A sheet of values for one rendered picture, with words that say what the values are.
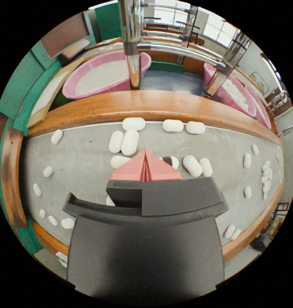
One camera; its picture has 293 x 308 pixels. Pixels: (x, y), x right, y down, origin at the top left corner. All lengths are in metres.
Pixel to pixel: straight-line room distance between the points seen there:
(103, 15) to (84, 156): 2.74
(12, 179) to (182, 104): 0.46
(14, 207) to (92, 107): 0.38
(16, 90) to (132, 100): 0.44
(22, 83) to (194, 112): 0.54
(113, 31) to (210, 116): 2.64
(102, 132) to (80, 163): 0.07
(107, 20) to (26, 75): 2.36
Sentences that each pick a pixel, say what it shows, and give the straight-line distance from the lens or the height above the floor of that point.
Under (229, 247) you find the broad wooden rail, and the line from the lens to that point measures 0.35.
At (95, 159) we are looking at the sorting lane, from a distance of 0.16.
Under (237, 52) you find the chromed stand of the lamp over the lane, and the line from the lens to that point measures 0.19.
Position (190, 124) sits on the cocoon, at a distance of 0.15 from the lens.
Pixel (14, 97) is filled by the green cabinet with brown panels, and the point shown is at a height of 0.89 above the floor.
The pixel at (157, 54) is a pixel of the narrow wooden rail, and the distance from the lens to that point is 0.43.
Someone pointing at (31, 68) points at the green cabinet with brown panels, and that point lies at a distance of 0.53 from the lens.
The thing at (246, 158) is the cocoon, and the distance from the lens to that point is 0.26.
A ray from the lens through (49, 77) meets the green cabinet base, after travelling 0.55.
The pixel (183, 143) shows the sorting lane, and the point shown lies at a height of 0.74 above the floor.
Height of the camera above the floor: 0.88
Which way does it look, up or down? 78 degrees down
